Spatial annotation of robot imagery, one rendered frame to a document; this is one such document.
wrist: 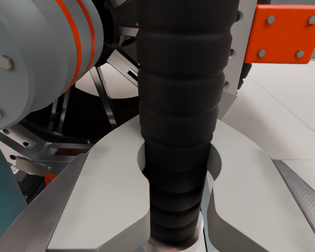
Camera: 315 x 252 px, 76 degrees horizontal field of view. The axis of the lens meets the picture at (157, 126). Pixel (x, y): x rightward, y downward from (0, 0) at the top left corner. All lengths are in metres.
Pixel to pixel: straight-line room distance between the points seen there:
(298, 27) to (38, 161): 0.48
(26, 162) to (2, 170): 0.10
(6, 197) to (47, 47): 0.27
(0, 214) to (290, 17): 0.49
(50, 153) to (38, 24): 0.33
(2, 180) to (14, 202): 0.05
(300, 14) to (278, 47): 0.04
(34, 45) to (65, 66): 0.04
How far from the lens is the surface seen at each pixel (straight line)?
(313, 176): 1.56
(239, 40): 0.31
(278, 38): 0.32
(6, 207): 0.41
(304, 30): 0.34
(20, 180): 0.75
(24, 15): 0.20
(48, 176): 0.49
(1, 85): 0.20
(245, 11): 0.30
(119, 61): 0.42
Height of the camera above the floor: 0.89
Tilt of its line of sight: 32 degrees down
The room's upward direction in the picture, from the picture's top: 1 degrees clockwise
